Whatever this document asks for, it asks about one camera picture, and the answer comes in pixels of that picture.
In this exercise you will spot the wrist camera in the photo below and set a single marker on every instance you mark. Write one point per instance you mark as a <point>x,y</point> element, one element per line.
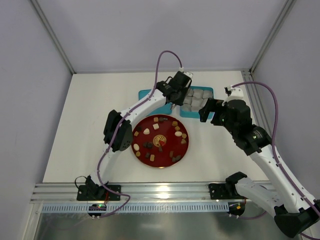
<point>188,74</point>
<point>233,93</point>

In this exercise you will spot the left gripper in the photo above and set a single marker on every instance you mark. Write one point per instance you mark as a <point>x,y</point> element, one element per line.
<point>176,97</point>

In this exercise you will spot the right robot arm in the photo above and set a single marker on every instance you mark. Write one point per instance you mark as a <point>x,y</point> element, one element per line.
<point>292,207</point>

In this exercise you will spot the white square chocolate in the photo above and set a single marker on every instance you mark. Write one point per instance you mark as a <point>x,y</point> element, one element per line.
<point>155,126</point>

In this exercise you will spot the teal tin lid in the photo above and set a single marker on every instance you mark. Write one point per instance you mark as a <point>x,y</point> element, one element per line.
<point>161,110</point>

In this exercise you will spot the red round plate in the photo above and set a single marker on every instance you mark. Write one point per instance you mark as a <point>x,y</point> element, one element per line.
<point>173,151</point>

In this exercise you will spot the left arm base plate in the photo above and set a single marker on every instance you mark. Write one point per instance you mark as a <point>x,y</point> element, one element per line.
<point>112,192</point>

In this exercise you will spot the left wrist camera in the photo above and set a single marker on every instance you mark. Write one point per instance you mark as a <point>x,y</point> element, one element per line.
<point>188,74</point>

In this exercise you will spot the aluminium rail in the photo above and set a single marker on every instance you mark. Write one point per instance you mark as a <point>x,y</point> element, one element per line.
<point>139,191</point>

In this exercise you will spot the red round chocolate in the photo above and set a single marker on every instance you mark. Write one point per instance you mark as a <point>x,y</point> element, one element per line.
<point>162,142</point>

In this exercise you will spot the caramel heart chocolate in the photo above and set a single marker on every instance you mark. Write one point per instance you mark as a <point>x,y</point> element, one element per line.
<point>183,141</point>

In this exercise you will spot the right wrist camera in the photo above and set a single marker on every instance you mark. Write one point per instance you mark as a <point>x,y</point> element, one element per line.
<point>233,93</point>

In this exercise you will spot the slotted cable duct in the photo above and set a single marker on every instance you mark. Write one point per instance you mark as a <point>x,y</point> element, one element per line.
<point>136,207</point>

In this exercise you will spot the white round chocolate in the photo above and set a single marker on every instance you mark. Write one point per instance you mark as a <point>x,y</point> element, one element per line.
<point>136,147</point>

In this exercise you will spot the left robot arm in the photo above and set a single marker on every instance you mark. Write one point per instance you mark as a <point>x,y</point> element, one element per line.
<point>118,131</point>

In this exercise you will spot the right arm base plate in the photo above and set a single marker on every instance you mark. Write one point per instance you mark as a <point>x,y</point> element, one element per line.
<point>218,191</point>

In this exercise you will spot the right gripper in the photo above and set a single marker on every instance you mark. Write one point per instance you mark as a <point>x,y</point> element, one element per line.
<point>211,110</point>

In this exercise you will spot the teal tin box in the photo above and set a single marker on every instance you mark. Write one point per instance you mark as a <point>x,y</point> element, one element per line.
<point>195,100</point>

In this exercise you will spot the white shell chocolate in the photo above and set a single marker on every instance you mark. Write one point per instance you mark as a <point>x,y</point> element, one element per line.
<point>146,131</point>

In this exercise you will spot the white oval swirl chocolate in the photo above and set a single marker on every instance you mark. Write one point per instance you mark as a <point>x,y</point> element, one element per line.
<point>178,133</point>

